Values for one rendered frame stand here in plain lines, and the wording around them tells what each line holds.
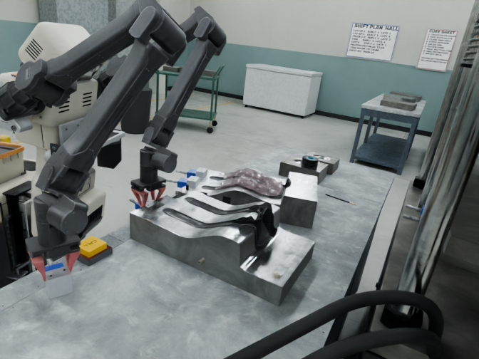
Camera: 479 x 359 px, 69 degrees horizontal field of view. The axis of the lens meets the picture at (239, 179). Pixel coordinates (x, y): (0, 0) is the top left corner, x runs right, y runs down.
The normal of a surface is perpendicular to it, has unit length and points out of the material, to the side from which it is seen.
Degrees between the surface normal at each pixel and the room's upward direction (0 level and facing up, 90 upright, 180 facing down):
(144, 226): 90
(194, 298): 0
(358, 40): 90
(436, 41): 90
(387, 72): 90
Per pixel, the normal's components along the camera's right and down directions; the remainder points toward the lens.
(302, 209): -0.21, 0.34
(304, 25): -0.48, 0.28
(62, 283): 0.61, 0.36
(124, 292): 0.11, -0.92
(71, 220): 0.82, 0.28
